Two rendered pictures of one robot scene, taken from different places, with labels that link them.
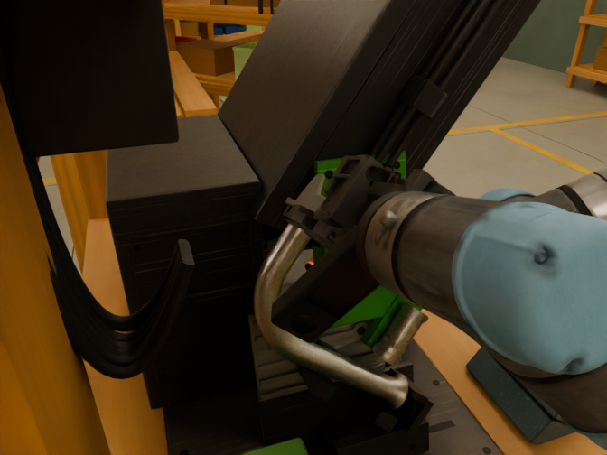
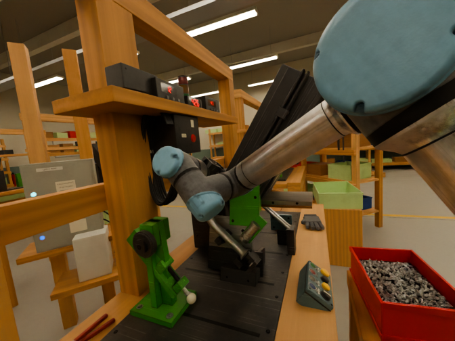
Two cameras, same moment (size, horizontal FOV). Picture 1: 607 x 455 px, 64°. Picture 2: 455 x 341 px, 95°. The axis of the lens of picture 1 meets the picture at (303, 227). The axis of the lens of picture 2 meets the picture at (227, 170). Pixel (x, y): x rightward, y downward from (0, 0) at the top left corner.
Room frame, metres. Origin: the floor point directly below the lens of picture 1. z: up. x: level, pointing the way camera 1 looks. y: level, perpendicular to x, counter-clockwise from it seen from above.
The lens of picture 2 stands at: (-0.09, -0.55, 1.37)
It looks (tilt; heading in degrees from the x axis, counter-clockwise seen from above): 7 degrees down; 42
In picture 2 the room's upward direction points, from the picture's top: 5 degrees counter-clockwise
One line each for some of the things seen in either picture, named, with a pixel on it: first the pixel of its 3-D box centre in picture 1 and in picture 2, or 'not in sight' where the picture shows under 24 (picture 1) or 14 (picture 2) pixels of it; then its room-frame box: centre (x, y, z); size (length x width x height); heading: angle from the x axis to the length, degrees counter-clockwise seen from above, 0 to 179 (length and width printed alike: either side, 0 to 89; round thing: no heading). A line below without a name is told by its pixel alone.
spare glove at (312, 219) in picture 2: not in sight; (311, 221); (1.03, -0.13, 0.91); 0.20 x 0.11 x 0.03; 28
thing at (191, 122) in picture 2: (86, 31); (177, 135); (0.43, 0.18, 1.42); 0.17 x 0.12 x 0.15; 19
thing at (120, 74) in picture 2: not in sight; (134, 82); (0.26, 0.13, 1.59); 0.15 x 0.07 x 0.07; 19
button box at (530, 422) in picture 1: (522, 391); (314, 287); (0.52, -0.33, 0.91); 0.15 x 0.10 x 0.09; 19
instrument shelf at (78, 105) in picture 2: not in sight; (179, 116); (0.52, 0.26, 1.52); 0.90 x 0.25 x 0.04; 19
